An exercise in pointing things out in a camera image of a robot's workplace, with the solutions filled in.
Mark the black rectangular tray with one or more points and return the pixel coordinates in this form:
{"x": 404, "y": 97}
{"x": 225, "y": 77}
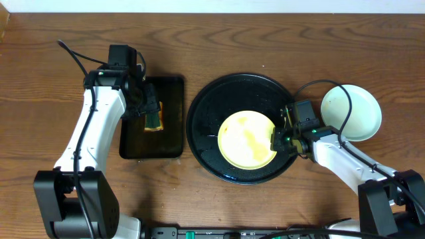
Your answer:
{"x": 139, "y": 142}

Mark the black round tray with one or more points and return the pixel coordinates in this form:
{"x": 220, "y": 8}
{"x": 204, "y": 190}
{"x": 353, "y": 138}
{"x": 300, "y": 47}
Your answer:
{"x": 219, "y": 100}

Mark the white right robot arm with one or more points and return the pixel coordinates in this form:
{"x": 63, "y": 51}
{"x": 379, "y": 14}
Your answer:
{"x": 391, "y": 202}

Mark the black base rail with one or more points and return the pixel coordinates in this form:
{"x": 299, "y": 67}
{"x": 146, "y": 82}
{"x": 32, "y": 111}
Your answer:
{"x": 169, "y": 232}

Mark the mint green plate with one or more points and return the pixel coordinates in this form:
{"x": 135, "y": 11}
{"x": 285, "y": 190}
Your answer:
{"x": 365, "y": 118}

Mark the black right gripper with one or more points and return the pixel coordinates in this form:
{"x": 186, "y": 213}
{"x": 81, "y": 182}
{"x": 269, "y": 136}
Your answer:
{"x": 277, "y": 145}

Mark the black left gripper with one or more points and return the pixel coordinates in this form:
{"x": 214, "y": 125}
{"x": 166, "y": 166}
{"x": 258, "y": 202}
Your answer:
{"x": 151, "y": 105}

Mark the yellow plate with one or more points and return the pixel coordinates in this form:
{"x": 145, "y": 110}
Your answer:
{"x": 244, "y": 140}

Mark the green and yellow sponge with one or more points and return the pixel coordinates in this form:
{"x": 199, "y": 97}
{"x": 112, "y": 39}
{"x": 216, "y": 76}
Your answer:
{"x": 154, "y": 121}

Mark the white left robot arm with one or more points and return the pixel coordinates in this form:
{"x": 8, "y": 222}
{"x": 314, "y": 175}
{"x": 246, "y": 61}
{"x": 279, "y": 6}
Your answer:
{"x": 74, "y": 197}

